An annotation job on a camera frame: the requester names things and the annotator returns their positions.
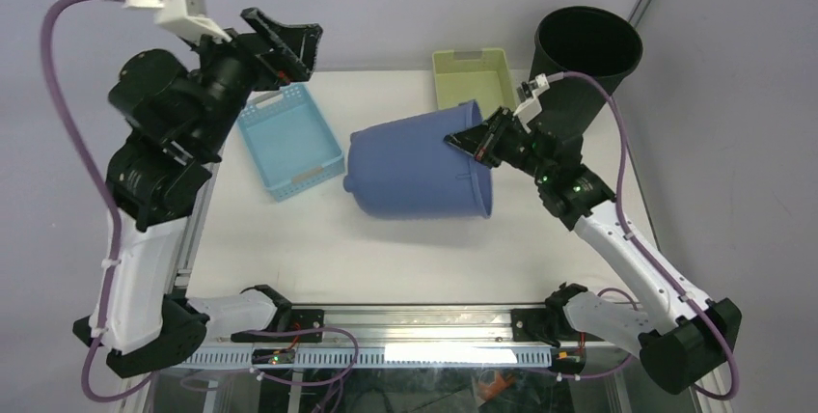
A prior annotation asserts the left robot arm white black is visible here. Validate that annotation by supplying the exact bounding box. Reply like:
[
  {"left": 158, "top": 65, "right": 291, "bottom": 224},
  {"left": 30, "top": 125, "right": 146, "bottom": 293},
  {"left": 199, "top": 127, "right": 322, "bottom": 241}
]
[{"left": 73, "top": 8, "right": 323, "bottom": 378}]

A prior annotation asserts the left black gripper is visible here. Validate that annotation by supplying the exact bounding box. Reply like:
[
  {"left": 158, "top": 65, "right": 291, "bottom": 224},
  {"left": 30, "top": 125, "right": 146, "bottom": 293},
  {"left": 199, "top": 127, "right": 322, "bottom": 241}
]
[{"left": 188, "top": 5, "right": 328, "bottom": 153}]

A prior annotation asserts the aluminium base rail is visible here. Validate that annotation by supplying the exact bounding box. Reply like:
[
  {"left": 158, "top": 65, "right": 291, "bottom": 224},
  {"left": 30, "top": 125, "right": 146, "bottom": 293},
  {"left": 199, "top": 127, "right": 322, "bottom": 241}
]
[{"left": 134, "top": 303, "right": 646, "bottom": 360}]

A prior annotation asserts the light blue plastic basket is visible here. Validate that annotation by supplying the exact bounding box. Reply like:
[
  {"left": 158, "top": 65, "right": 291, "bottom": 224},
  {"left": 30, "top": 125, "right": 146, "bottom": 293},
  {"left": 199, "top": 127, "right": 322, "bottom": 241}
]
[{"left": 236, "top": 83, "right": 345, "bottom": 202}]

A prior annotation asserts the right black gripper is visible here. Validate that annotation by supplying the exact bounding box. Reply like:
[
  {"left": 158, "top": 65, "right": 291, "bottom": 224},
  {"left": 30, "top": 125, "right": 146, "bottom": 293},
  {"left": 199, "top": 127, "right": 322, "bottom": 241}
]
[{"left": 442, "top": 107, "right": 552, "bottom": 183}]

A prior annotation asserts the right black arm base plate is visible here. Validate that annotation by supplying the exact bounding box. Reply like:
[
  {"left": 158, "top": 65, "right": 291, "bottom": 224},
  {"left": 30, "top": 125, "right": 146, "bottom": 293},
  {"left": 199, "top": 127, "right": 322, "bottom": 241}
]
[{"left": 510, "top": 308, "right": 560, "bottom": 347}]

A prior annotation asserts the white slotted cable duct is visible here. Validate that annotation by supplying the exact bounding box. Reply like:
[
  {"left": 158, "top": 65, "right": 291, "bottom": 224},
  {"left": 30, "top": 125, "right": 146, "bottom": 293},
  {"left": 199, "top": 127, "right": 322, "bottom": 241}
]
[{"left": 177, "top": 343, "right": 552, "bottom": 371}]

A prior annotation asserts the black plastic bucket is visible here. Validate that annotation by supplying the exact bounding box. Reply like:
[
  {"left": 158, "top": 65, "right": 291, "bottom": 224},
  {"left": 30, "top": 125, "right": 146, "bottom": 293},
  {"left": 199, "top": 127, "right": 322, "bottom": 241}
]
[{"left": 530, "top": 6, "right": 643, "bottom": 138}]

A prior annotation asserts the light green plastic basket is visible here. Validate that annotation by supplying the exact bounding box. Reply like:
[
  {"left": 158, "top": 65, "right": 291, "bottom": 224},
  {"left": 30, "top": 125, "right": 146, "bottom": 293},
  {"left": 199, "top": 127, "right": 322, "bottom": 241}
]
[{"left": 432, "top": 48, "right": 518, "bottom": 118}]

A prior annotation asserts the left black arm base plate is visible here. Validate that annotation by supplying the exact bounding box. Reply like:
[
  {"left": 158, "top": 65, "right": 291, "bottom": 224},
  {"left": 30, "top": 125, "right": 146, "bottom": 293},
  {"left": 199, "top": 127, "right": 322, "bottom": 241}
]
[{"left": 230, "top": 308, "right": 325, "bottom": 344}]

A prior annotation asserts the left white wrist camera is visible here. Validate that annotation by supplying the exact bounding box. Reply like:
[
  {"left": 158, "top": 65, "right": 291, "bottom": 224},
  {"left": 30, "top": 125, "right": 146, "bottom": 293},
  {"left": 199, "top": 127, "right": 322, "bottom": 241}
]
[{"left": 123, "top": 0, "right": 232, "bottom": 45}]

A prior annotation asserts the large blue plastic bucket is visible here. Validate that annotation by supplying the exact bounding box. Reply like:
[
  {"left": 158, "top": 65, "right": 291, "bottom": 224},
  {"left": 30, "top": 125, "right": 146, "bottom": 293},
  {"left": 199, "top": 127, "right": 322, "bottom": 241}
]
[{"left": 343, "top": 100, "right": 493, "bottom": 220}]

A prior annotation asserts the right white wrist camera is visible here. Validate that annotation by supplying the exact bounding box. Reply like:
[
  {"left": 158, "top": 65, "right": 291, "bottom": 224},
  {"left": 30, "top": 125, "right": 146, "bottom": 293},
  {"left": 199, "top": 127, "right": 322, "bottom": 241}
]
[{"left": 513, "top": 73, "right": 550, "bottom": 133}]

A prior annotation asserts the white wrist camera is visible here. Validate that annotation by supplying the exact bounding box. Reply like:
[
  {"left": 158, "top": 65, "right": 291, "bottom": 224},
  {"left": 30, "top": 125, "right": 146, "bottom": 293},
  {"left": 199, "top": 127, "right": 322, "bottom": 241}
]
[
  {"left": 513, "top": 73, "right": 550, "bottom": 133},
  {"left": 123, "top": 0, "right": 232, "bottom": 45}
]

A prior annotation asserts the orange object under table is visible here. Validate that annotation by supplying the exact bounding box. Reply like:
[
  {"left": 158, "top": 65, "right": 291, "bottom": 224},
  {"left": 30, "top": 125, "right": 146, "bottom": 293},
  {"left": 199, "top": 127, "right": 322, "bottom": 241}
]
[{"left": 474, "top": 370, "right": 516, "bottom": 401}]

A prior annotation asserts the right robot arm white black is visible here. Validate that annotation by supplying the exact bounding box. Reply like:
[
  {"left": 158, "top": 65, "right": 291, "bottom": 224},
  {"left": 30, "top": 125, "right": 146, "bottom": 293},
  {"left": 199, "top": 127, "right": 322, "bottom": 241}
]
[{"left": 444, "top": 108, "right": 743, "bottom": 395}]

